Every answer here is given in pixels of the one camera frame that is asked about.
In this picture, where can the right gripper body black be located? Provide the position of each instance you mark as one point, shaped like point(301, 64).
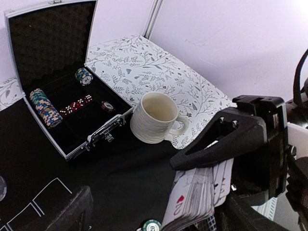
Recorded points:
point(261, 174)

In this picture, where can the right chip stack in case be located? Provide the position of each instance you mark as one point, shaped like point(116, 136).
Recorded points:
point(83, 76)

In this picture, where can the cream ribbed ceramic mug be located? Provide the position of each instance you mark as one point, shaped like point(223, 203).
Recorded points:
point(155, 117)

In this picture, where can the aluminium poker chip case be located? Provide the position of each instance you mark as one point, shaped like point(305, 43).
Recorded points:
point(49, 43)

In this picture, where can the right aluminium corner post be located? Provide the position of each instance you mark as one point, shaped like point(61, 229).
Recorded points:
point(152, 18)

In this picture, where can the red dice row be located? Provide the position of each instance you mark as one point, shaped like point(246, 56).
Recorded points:
point(74, 106)

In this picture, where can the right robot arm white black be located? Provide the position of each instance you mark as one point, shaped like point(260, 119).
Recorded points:
point(297, 156)

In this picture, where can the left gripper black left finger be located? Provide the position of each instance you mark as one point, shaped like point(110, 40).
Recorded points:
point(71, 211)

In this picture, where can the clear round dealer button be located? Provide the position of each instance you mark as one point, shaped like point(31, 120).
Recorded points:
point(3, 188)

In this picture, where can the black poker mat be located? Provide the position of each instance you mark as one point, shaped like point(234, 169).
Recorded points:
point(130, 181)

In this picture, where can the chip stack in case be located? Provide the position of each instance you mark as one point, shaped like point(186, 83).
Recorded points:
point(45, 108)
point(83, 76)

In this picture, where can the loose chip in case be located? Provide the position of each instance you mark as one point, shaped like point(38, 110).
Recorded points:
point(108, 107)

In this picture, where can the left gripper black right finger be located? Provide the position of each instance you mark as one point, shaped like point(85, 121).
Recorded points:
point(236, 215)

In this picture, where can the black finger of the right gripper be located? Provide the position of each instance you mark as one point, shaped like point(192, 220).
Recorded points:
point(230, 133)

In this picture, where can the left chip stack in case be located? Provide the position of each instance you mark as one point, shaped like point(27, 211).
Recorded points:
point(45, 108)

